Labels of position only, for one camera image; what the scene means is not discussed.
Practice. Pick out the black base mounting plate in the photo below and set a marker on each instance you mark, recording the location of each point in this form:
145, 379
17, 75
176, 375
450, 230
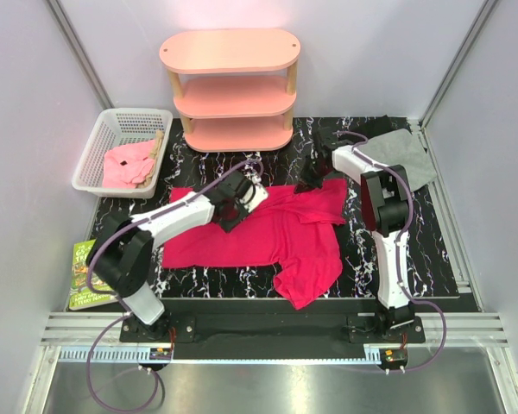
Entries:
271, 329

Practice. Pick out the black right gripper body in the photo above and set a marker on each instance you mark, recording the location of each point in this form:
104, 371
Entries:
312, 174

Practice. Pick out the aluminium frame rail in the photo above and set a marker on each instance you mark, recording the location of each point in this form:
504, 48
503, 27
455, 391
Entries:
96, 337

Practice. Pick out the light pink cloth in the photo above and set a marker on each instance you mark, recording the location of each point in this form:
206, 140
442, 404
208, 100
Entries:
124, 167

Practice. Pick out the white plastic basket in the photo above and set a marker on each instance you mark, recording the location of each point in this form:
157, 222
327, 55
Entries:
113, 128

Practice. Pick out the green treehouse book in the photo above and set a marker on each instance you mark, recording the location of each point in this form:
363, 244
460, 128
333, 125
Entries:
81, 297

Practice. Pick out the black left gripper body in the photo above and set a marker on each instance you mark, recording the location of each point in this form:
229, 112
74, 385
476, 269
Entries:
236, 215

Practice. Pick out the grey folded t-shirt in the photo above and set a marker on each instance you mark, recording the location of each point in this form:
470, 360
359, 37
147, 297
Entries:
400, 147

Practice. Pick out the pink three-tier shelf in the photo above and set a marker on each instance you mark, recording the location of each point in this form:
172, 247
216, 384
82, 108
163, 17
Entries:
234, 89

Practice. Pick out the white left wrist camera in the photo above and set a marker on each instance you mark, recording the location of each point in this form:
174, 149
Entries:
254, 196

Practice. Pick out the red t-shirt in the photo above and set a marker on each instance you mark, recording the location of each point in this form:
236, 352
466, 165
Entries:
294, 230

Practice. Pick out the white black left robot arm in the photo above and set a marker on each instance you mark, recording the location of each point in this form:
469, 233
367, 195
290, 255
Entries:
121, 254

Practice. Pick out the beige cloth in basket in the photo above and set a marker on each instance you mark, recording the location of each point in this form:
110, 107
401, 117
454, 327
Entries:
153, 155

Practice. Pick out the black folded t-shirt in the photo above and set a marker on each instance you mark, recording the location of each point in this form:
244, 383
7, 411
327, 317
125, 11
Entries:
372, 127

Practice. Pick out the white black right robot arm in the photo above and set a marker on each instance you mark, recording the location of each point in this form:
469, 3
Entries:
387, 212

